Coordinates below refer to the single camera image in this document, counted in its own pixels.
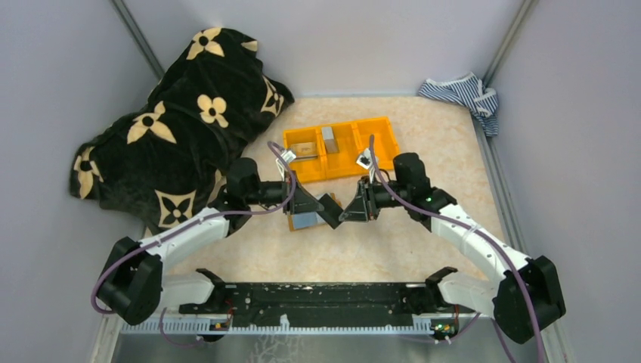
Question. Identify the orange three-compartment bin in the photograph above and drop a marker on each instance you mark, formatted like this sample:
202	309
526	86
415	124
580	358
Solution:
353	138

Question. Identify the grey box in bin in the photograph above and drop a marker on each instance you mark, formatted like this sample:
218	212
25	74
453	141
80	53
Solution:
329	140

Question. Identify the black floral blanket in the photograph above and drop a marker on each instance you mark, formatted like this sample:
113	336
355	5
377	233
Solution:
161	163

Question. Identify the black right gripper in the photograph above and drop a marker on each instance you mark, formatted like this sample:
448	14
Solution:
367	199

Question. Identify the tan leather card holder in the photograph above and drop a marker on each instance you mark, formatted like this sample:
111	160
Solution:
300	223

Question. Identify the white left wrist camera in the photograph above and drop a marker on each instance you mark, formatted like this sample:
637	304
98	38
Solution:
287	156

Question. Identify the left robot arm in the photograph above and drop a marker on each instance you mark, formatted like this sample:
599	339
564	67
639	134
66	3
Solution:
134	284

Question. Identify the blue striped cloth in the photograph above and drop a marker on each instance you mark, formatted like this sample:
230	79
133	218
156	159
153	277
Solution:
470	92

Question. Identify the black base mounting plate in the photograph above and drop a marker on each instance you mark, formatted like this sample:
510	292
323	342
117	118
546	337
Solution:
320	305

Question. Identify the aluminium frame rail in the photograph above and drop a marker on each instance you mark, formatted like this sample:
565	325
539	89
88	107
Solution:
170	321

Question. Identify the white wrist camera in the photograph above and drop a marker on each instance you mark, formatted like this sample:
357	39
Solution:
364	160
287	156

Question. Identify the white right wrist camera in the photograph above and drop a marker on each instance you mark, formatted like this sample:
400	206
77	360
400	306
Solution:
364	160

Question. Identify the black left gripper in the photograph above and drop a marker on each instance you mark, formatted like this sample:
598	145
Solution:
293	195

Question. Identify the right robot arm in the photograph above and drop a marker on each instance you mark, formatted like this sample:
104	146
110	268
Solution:
521	293

